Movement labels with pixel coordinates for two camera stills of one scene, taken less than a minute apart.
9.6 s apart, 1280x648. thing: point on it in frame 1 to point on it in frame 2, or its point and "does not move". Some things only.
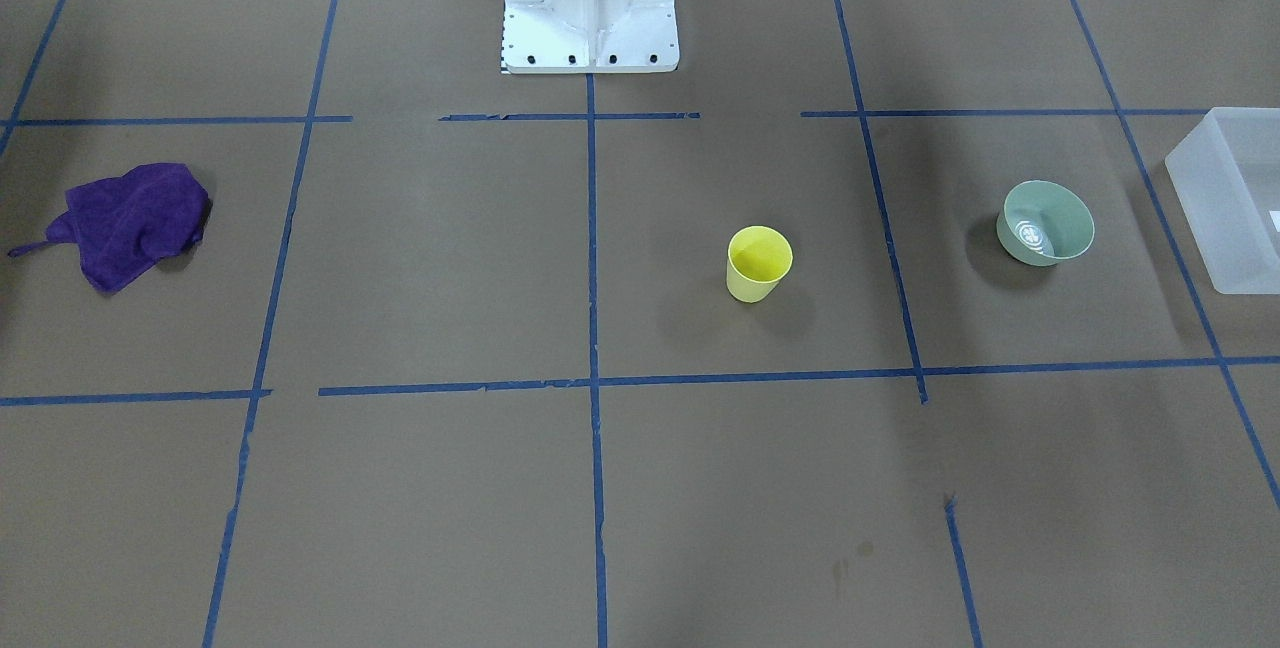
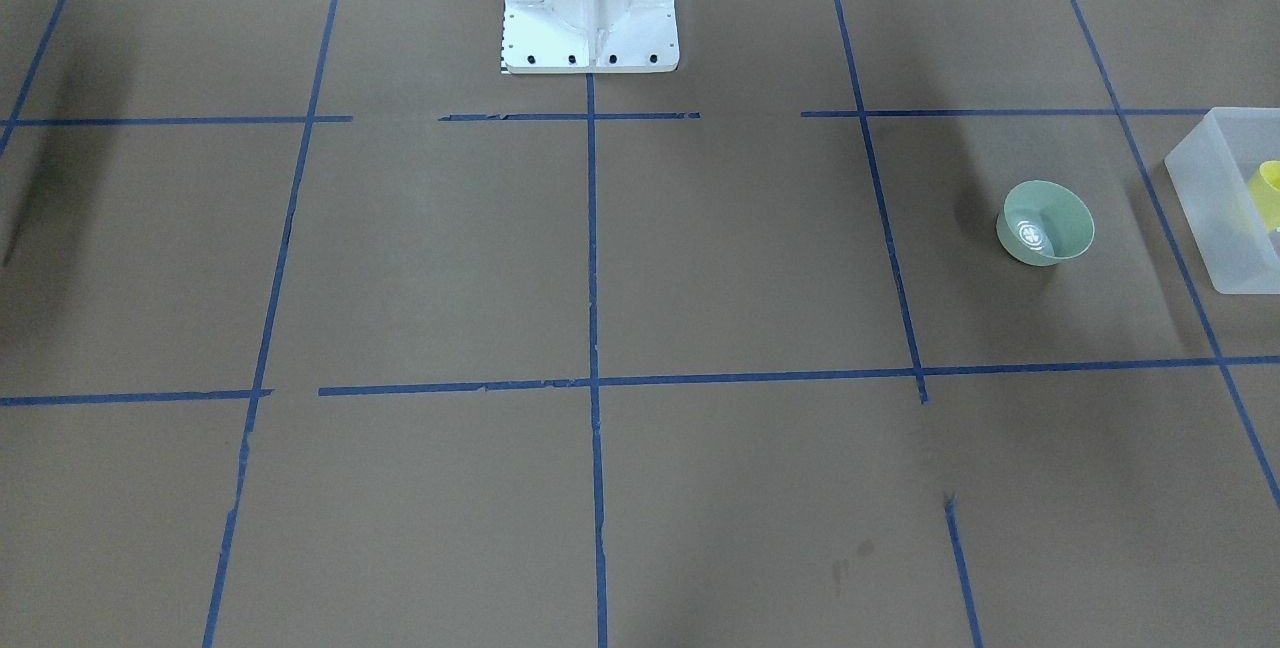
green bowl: (1042, 223) does not move
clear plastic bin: (1226, 173) does not move
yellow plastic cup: (758, 257) to (1264, 188)
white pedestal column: (589, 1) does not move
